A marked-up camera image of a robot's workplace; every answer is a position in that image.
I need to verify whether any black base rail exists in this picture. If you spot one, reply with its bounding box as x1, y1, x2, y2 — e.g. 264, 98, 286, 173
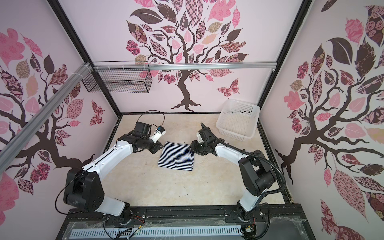
63, 204, 306, 227

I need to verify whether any blue white striped tank top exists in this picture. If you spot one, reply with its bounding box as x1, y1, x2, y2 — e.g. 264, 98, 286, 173
158, 141, 195, 172

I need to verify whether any aluminium rail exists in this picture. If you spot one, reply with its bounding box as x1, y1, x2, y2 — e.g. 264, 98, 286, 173
93, 62, 277, 71
1, 63, 92, 173

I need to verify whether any back aluminium rail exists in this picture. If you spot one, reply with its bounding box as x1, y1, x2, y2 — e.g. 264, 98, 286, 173
93, 62, 277, 71

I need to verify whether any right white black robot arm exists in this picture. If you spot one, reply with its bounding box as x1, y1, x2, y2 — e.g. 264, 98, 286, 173
188, 123, 279, 222

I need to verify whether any right black corrugated cable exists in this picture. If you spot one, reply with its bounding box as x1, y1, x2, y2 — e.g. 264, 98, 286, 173
200, 122, 287, 240

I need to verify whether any left thin black cable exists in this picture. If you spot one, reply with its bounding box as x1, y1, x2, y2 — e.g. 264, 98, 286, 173
136, 109, 166, 128

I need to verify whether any left aluminium rail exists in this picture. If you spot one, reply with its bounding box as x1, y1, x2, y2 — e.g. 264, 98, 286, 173
1, 63, 92, 173

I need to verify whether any white plastic laundry basket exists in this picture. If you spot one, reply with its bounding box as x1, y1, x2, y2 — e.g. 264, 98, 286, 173
216, 99, 260, 142

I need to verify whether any white slotted cable duct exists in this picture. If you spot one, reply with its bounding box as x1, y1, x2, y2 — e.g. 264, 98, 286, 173
67, 226, 243, 240

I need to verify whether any black wire mesh basket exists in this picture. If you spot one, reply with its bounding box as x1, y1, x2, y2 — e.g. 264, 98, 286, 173
82, 60, 153, 94

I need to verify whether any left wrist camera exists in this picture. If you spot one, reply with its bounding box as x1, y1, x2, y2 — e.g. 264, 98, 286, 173
131, 122, 166, 143

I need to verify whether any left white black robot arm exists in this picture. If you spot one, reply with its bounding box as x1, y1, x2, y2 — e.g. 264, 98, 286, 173
64, 131, 166, 224

